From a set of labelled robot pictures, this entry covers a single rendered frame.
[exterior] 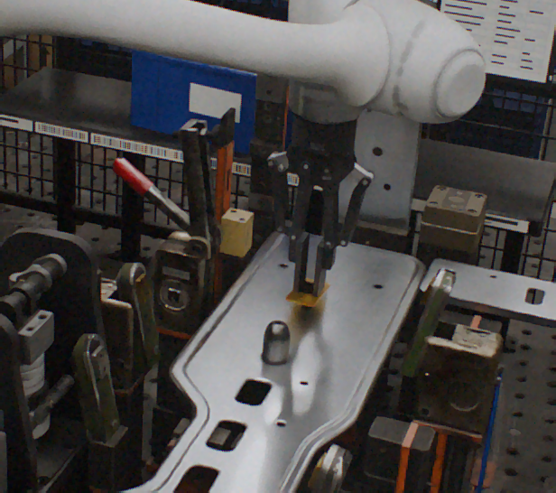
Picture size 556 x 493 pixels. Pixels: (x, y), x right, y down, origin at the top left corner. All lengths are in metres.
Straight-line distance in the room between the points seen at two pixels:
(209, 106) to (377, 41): 0.71
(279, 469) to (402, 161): 0.60
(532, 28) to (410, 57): 0.74
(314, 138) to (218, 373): 0.29
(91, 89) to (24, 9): 0.92
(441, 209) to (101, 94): 0.66
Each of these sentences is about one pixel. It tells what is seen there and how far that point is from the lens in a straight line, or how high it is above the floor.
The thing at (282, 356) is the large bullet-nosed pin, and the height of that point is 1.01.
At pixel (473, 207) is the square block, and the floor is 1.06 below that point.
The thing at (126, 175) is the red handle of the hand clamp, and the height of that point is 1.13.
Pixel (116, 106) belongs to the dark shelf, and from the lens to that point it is 2.07.
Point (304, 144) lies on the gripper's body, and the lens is 1.45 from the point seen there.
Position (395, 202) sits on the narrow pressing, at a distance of 1.78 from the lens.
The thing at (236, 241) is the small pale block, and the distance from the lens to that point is 1.64.
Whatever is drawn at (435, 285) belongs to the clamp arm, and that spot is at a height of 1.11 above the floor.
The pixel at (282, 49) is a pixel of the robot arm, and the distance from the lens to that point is 1.21.
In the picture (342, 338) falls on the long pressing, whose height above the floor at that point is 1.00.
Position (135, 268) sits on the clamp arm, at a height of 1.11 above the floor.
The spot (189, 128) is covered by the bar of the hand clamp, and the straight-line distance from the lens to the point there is 1.51.
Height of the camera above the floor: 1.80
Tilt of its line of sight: 26 degrees down
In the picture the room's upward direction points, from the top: 5 degrees clockwise
